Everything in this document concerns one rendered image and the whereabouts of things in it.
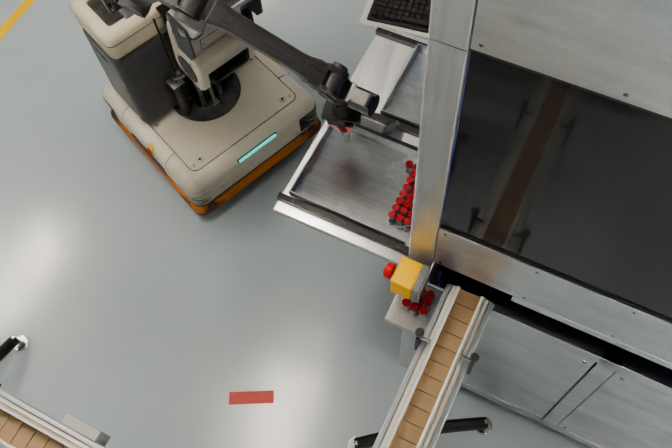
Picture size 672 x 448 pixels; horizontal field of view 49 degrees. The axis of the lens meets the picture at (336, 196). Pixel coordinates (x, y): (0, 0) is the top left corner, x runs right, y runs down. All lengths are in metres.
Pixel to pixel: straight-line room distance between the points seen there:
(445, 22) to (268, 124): 1.86
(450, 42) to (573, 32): 0.19
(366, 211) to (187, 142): 1.09
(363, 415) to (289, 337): 0.39
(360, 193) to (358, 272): 0.89
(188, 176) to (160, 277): 0.43
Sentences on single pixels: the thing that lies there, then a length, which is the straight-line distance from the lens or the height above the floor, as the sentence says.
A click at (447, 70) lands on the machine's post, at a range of 1.16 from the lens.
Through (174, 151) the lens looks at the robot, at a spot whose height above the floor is 0.28.
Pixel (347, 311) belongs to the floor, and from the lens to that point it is 2.82.
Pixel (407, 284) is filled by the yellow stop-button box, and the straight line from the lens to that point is 1.75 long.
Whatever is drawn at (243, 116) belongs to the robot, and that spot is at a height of 0.28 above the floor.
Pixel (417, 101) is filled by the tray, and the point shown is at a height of 0.88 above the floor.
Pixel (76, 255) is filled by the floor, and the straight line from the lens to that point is 3.13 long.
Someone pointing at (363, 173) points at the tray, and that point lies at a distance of 2.04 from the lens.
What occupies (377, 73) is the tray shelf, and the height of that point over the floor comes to 0.88.
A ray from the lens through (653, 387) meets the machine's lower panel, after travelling 1.99.
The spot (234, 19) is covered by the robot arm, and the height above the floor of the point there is 1.42.
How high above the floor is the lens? 2.66
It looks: 62 degrees down
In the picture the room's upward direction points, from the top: 6 degrees counter-clockwise
